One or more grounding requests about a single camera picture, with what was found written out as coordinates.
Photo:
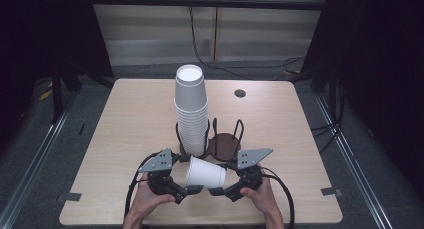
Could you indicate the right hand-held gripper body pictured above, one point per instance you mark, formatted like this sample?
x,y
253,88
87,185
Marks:
x,y
248,159

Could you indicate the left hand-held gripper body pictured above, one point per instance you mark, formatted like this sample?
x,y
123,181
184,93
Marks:
x,y
160,162

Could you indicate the white paper cup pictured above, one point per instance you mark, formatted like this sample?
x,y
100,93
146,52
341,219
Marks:
x,y
205,172

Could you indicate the stack of white cups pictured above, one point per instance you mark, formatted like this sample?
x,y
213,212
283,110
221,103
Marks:
x,y
190,102

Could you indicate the person's left hand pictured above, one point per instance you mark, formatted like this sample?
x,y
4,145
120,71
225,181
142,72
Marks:
x,y
143,199

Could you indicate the person's right hand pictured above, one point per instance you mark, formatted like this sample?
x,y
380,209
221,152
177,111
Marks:
x,y
265,199

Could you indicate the round black table grommet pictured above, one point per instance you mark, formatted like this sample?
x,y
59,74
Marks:
x,y
240,93

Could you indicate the grey tape strip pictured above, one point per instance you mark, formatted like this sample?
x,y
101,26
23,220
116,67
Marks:
x,y
68,197
331,191

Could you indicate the black metal stand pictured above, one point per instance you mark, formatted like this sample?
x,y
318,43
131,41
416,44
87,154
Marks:
x,y
56,95

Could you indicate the yellow tape piece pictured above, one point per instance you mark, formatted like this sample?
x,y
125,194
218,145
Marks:
x,y
45,94

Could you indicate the black curtain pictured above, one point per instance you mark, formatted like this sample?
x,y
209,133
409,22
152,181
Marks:
x,y
376,72
43,32

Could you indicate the black horizontal bar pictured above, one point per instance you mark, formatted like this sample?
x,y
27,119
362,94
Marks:
x,y
206,3

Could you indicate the metal floor rail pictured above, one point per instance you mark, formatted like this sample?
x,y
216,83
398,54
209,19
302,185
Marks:
x,y
356,169
33,169

